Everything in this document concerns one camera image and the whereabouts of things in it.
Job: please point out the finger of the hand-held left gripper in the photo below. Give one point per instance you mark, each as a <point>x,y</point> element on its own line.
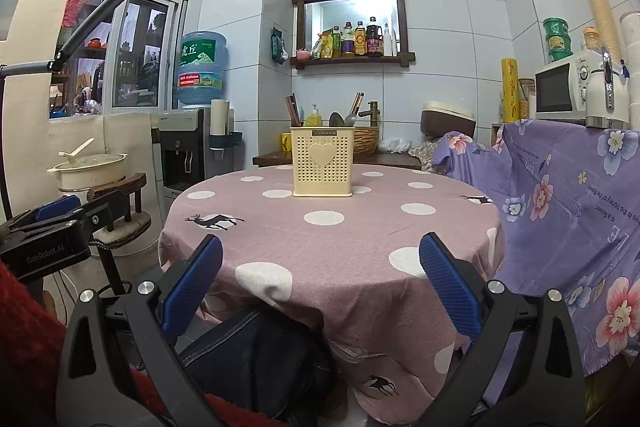
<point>107,209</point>
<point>57,206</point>

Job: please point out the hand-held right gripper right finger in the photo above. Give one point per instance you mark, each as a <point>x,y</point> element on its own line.
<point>450,287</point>

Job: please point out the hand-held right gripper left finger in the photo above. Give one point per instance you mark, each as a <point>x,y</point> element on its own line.
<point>192,287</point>

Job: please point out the cream plastic utensil holder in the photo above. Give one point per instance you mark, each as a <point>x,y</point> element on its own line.
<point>322,172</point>

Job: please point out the metal spoon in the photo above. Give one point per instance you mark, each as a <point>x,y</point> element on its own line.
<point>336,119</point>
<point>350,118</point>

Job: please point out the person's left forearm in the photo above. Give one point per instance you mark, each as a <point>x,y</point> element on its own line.
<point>27,347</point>

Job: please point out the cream electric cooking pot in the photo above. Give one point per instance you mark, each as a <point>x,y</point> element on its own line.
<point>90,172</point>

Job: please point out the cream plastic ladle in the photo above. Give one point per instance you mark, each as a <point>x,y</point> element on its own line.
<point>77,148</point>

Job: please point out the beige cloth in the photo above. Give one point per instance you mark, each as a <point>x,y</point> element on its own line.
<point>130,142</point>

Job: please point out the person's leg in jeans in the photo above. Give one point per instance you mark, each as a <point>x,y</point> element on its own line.
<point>260,357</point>

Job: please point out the grey water dispenser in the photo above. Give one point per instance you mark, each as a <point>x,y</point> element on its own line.
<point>187,152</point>

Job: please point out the pink polka dot tablecloth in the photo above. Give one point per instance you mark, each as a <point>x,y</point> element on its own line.
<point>340,247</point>

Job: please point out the grey floral cloth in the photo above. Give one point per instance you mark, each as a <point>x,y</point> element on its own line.
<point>425,154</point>

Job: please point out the lavender floral cloth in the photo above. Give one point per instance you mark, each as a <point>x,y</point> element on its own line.
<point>560,207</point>

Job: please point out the teal cup holder tray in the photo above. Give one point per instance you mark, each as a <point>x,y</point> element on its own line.
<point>227,141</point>

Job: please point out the dark wooden counter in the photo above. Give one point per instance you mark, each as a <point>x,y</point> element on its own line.
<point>390,159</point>

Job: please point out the white paper cup sleeve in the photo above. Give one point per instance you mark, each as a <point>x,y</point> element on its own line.
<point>220,119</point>

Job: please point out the white crumpled bag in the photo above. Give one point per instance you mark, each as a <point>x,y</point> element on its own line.
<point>397,145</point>

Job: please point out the window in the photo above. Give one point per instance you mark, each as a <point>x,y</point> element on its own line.
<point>130,52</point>

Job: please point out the brown white rice cooker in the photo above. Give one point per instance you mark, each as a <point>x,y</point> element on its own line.
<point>447,119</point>

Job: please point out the brown woven basin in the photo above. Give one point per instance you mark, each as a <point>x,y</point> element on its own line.
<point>366,142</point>

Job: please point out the blue water jug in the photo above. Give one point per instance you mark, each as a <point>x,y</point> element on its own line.
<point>202,69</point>

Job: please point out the yellow mug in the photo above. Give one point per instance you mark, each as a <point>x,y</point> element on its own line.
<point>286,142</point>

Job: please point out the bronze faucet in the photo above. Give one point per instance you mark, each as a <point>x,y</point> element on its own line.
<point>372,112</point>

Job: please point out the glass jar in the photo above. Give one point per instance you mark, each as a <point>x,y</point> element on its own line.
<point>526,99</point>

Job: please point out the yellow wrap roll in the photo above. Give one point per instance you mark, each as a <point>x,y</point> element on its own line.
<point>511,92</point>

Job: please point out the yellow soap dispenser bottle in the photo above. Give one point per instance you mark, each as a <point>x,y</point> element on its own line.
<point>314,118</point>

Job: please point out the white microwave oven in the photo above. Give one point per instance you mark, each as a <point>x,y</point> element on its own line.
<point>562,89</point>

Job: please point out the green hanging packet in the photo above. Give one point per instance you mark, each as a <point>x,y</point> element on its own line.
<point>279,47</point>

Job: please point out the small pink bowl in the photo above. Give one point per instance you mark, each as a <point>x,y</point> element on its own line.
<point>303,54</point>

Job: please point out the white squeeze bottle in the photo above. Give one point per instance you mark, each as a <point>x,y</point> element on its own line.
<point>390,43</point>

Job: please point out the green instant noodle cup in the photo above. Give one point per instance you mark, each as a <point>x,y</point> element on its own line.
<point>558,42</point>
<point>560,55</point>
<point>556,26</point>

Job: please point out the dark soy sauce bottle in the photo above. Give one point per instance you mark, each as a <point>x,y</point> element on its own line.
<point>374,39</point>

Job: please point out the amber sauce bottle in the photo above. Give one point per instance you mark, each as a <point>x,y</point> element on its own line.
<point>360,41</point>

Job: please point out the green label bottle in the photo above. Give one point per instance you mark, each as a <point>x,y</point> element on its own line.
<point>336,43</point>

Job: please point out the yellow green snack packet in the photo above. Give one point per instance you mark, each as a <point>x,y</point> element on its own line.
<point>322,46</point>

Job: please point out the orange drink bottle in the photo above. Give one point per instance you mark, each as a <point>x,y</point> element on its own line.
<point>591,39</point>

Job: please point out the dark wooden wall shelf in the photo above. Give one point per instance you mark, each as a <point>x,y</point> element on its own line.
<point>350,61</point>

